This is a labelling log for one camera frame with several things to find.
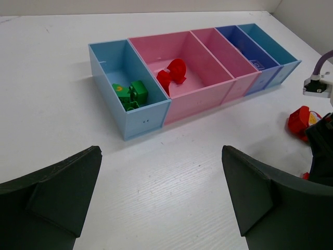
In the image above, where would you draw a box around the lavender duplo brick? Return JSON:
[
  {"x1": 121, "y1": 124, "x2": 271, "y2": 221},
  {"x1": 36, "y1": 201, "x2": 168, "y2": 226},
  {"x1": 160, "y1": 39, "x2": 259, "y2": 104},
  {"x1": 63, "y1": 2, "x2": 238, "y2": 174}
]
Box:
[{"x1": 250, "y1": 60, "x2": 265, "y2": 71}]

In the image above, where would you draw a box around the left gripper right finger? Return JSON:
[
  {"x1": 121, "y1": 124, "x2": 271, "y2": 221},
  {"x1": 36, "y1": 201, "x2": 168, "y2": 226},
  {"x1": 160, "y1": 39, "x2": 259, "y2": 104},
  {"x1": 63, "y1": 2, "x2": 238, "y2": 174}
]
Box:
[{"x1": 222, "y1": 145, "x2": 332, "y2": 249}]

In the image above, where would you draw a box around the purple bin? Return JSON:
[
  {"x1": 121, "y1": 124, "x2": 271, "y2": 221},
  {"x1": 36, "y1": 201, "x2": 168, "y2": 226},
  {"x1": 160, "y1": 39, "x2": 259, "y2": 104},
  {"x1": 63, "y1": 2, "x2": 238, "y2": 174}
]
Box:
[{"x1": 216, "y1": 26, "x2": 282, "y2": 95}]

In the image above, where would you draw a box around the large pink bin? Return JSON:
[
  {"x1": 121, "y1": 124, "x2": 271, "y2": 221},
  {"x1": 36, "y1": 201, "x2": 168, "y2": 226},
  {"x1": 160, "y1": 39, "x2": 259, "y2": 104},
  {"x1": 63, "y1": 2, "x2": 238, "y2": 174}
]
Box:
[{"x1": 129, "y1": 31, "x2": 236, "y2": 124}]

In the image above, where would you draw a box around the red arch brick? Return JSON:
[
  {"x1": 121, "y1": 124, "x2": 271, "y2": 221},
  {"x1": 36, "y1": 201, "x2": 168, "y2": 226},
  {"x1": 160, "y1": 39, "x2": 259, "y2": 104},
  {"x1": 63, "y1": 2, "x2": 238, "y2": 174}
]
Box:
[{"x1": 167, "y1": 58, "x2": 187, "y2": 84}]

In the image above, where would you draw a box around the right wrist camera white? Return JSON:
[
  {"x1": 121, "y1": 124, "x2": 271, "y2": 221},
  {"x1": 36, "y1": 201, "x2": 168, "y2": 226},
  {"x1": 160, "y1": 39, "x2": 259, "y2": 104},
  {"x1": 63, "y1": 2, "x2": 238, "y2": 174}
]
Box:
[{"x1": 303, "y1": 75, "x2": 332, "y2": 106}]

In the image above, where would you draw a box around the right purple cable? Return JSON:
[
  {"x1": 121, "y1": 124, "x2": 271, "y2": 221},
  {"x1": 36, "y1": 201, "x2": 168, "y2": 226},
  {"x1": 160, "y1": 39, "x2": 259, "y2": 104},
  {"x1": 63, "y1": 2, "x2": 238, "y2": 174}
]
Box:
[{"x1": 312, "y1": 49, "x2": 333, "y2": 78}]

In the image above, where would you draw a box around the light blue bin left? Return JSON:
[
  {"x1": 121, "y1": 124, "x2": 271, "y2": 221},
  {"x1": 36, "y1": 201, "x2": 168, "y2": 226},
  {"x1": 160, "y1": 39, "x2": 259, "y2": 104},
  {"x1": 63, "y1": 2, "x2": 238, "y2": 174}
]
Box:
[{"x1": 88, "y1": 40, "x2": 171, "y2": 140}]

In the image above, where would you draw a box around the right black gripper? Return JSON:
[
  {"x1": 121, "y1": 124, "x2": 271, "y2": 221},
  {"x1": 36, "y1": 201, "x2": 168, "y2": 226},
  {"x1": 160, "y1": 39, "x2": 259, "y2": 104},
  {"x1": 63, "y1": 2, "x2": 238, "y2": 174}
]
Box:
[{"x1": 305, "y1": 113, "x2": 333, "y2": 186}]

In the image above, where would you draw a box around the green slope piece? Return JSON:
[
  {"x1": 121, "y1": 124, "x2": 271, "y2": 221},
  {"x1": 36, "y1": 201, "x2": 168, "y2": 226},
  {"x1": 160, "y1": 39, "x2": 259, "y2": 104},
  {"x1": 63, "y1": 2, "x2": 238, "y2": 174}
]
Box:
[{"x1": 112, "y1": 84, "x2": 131, "y2": 103}]

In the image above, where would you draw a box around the red slope piece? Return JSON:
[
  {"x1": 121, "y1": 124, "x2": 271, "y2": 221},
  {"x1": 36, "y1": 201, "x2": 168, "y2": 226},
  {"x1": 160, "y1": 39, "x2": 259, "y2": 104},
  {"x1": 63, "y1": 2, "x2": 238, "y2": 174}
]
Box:
[{"x1": 302, "y1": 172, "x2": 310, "y2": 180}]

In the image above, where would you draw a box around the small green number brick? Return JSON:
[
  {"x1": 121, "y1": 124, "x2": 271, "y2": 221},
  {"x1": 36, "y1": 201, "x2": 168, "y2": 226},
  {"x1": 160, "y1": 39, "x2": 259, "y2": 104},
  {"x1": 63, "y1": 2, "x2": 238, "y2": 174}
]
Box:
[{"x1": 123, "y1": 101, "x2": 139, "y2": 111}]

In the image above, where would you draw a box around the red brick cluster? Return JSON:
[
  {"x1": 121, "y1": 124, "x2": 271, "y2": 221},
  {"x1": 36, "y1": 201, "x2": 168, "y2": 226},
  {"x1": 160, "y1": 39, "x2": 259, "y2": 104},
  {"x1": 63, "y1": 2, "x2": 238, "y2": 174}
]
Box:
[{"x1": 157, "y1": 69, "x2": 172, "y2": 96}]

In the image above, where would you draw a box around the light blue bin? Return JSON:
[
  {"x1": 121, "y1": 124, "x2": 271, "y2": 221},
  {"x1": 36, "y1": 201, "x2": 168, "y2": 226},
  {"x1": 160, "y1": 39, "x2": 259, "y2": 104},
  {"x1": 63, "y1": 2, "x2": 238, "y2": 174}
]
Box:
[
  {"x1": 88, "y1": 40, "x2": 171, "y2": 140},
  {"x1": 239, "y1": 23, "x2": 301, "y2": 89}
]

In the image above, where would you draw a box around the light blue bin right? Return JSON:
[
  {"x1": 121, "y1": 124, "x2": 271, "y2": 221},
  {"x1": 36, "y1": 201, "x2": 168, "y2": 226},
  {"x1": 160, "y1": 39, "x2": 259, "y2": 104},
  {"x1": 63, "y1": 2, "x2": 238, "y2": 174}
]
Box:
[{"x1": 239, "y1": 23, "x2": 301, "y2": 89}]

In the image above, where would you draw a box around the red flower duplo brick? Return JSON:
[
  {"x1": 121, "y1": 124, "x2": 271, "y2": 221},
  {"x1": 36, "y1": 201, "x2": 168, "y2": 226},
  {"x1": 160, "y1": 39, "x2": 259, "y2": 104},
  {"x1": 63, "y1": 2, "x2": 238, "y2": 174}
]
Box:
[{"x1": 287, "y1": 106, "x2": 322, "y2": 143}]

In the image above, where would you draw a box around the small pink bin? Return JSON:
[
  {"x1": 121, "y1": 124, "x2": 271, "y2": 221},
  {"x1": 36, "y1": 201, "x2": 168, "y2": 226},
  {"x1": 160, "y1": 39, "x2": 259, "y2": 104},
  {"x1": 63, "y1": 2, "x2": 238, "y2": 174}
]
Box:
[{"x1": 192, "y1": 28, "x2": 261, "y2": 104}]

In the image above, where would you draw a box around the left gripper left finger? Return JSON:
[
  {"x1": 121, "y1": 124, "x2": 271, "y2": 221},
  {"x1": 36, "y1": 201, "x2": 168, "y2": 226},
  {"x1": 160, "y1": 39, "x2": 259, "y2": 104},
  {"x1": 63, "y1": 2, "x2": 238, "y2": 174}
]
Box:
[{"x1": 1, "y1": 146, "x2": 102, "y2": 249}]

